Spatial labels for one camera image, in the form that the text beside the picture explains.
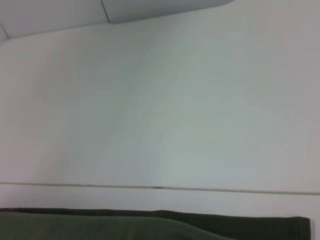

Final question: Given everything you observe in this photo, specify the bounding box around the dark green FREE T-shirt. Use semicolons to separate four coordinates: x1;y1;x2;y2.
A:
0;207;311;240

